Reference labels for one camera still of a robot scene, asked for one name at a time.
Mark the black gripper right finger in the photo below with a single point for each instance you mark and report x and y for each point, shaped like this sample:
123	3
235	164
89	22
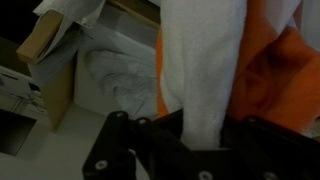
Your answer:
266	146

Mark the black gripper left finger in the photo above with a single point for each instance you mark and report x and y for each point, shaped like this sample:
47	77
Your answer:
113	143

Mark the orange white striped towel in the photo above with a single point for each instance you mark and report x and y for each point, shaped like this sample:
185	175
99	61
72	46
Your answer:
200	66

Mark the white cloth in bag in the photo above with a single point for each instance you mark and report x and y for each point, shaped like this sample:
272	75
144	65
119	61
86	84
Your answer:
130	80

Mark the white round fabric bag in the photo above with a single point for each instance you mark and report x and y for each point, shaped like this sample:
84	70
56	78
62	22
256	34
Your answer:
100	36

